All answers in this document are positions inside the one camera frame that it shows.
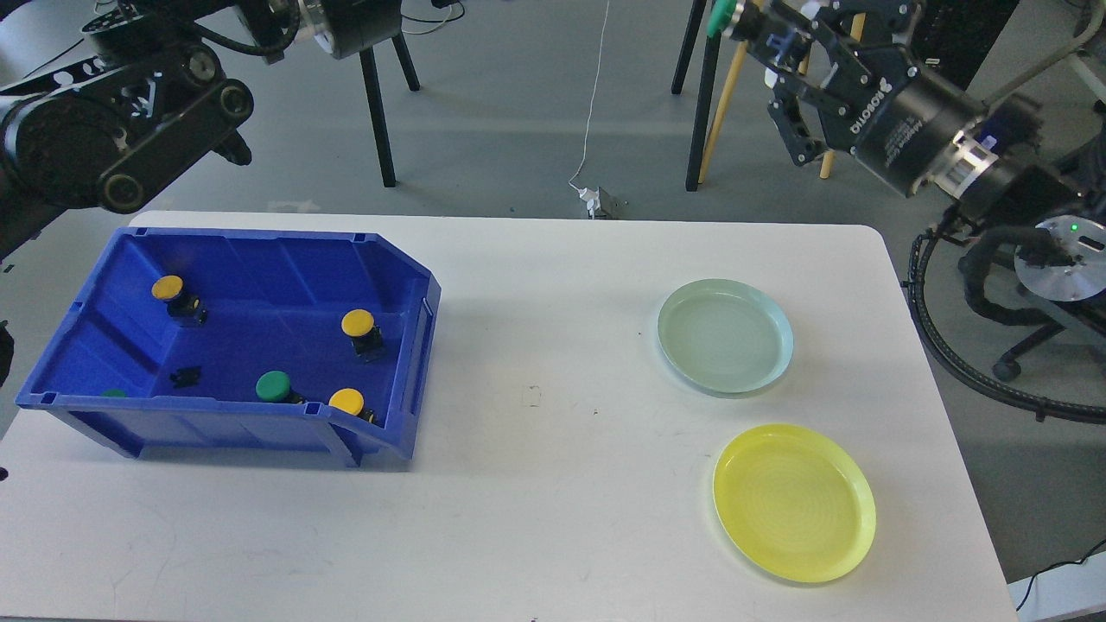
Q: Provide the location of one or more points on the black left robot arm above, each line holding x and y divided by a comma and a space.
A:
114, 130

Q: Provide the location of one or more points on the wooden easel leg left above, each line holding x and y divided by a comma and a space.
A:
722, 109

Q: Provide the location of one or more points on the blue plastic storage bin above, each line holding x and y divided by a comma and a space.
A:
274, 302

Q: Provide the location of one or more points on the white power adapter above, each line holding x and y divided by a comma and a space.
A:
598, 204

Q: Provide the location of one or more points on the wooden easel leg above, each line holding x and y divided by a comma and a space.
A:
827, 164
722, 109

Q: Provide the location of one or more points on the black computer tower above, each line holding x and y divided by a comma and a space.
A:
953, 38

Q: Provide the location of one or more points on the yellow plate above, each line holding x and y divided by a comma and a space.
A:
794, 503

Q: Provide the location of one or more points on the yellow push button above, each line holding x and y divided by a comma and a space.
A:
364, 334
182, 305
351, 401

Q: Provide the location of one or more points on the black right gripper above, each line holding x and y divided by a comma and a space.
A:
850, 61

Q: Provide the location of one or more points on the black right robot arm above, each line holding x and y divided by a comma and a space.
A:
989, 171

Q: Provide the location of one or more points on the light green plate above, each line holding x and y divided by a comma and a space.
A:
725, 337

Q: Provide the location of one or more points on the small black button part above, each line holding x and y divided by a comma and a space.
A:
188, 376

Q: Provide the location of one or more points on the black tripod legs left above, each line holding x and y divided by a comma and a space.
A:
384, 112

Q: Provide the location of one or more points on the yellow push button front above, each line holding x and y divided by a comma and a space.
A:
351, 401

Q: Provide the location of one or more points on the wooden easel leg right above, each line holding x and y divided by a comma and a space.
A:
827, 164

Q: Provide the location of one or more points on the black stand legs centre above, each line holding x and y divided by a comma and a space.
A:
705, 91

